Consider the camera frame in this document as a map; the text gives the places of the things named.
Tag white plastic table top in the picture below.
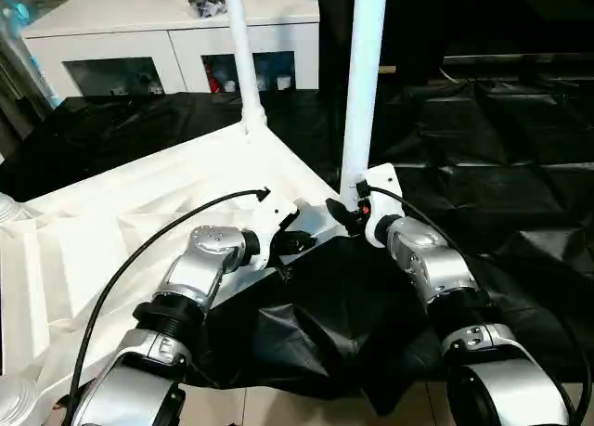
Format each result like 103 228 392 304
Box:
0 119 354 426

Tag black work mat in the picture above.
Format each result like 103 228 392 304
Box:
0 80 594 420

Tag clear bag of black parts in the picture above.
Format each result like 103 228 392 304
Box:
187 0 229 19

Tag white glass-door cabinet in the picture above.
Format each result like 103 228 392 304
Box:
21 0 322 97

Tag blue white striped pole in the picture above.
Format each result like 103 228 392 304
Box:
0 0 65 110

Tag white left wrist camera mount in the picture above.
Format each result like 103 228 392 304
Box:
250 196 301 270

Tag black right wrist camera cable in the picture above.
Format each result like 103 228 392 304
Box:
357 182 588 426

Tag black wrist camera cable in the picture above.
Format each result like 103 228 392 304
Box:
68 187 272 426
357 182 588 426

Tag black left wrist camera cable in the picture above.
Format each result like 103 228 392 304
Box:
68 187 272 426

